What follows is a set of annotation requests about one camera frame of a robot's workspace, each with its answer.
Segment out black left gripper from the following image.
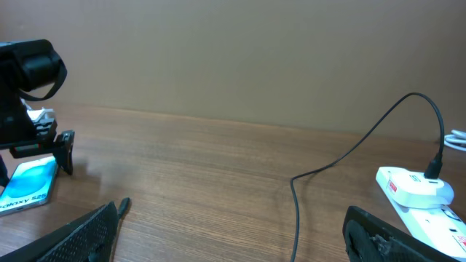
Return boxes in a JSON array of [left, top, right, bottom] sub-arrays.
[[0, 119, 75, 188]]

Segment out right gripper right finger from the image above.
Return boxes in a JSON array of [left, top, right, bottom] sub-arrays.
[[342, 206, 455, 262]]

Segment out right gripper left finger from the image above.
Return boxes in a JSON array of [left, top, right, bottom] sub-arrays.
[[1, 202, 119, 262]]

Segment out teal Samsung Galaxy smartphone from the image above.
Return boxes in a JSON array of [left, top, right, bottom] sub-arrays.
[[1, 156, 58, 216]]

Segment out black USB charging cable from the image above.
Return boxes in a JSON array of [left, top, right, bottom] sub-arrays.
[[116, 92, 446, 262]]

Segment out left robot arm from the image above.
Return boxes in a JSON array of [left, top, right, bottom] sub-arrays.
[[1, 39, 75, 175]]

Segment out white USB charger plug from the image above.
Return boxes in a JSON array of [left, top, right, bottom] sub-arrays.
[[387, 170, 454, 209]]

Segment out white power strip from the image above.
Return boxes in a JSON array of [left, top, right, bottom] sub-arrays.
[[376, 167, 465, 261]]

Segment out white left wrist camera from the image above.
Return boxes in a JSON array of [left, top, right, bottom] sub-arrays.
[[21, 99, 55, 124]]

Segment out white cables at corner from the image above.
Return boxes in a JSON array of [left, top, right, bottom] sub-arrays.
[[443, 129, 466, 152]]

